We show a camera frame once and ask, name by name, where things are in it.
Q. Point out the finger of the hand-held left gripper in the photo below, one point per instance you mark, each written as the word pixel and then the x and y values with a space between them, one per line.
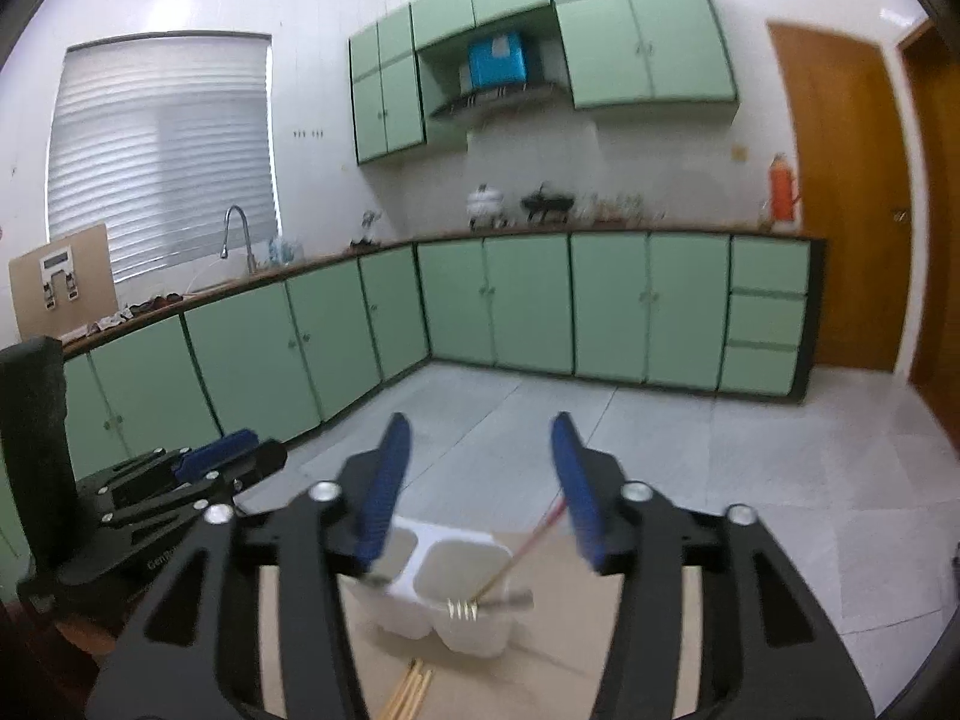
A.
pixel 217 450
pixel 266 459

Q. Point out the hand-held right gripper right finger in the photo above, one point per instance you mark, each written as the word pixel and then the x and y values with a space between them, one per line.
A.
pixel 581 495

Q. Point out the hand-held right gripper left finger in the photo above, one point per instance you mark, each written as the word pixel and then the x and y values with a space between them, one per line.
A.
pixel 382 495

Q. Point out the metal spoon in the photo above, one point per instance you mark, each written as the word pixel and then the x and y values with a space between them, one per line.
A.
pixel 514 598

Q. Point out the white two-compartment utensil holder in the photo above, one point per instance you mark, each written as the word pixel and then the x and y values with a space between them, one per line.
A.
pixel 465 634

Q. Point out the green base cabinet run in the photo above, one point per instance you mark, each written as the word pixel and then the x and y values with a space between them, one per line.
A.
pixel 247 360
pixel 600 307

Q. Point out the brown board with scale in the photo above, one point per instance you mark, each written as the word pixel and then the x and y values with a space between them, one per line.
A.
pixel 30 300

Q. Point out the dark cloth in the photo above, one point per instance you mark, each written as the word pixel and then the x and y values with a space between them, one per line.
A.
pixel 154 306
pixel 365 244

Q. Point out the bottles by sink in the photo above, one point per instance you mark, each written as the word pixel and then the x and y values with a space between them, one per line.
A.
pixel 285 250

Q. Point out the metal kitchen faucet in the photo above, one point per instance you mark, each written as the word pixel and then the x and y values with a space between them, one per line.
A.
pixel 247 240

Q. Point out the small metal tap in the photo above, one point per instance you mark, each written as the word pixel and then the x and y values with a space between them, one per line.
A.
pixel 369 221

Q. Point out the gas stove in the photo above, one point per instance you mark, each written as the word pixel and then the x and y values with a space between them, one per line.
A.
pixel 525 223

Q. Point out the black wok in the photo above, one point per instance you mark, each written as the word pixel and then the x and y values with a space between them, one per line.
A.
pixel 547 204

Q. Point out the white window blind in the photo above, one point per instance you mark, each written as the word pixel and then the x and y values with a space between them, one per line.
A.
pixel 150 150

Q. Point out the white cooking pot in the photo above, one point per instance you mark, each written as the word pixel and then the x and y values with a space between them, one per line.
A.
pixel 484 202

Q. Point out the glass jar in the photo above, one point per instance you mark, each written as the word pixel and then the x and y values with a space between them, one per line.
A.
pixel 763 219

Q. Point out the red thermos flask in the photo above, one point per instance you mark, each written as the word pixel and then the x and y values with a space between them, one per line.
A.
pixel 780 191

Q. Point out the wooden door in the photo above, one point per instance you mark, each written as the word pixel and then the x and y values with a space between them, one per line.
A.
pixel 840 202
pixel 937 277

